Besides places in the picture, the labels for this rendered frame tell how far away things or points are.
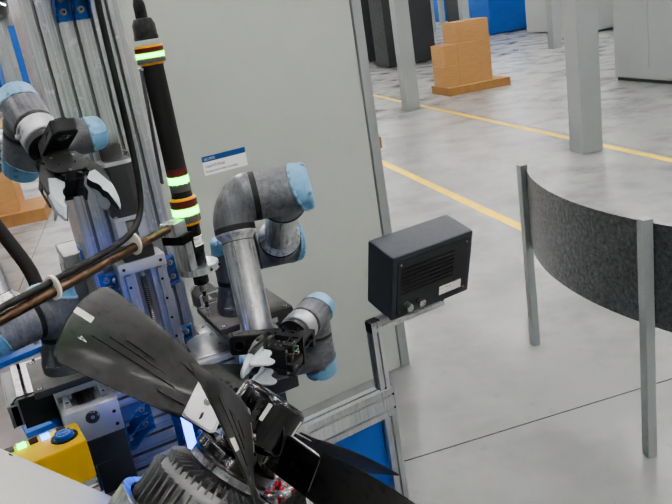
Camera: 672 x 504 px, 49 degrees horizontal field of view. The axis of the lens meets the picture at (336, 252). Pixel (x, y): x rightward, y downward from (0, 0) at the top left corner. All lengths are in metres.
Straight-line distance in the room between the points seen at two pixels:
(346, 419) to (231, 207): 0.63
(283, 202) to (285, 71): 1.64
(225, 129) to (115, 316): 2.00
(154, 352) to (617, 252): 2.06
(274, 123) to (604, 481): 1.96
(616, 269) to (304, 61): 1.56
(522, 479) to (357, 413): 1.24
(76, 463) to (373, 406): 0.76
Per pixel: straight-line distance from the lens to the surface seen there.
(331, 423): 1.92
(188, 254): 1.20
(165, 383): 1.22
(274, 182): 1.69
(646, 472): 3.12
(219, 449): 1.22
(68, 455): 1.64
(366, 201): 3.55
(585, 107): 7.96
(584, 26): 7.88
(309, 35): 3.35
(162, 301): 2.17
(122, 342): 1.22
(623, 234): 2.89
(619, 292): 3.00
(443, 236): 1.90
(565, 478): 3.07
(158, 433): 2.17
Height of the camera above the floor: 1.83
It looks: 18 degrees down
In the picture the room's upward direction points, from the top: 9 degrees counter-clockwise
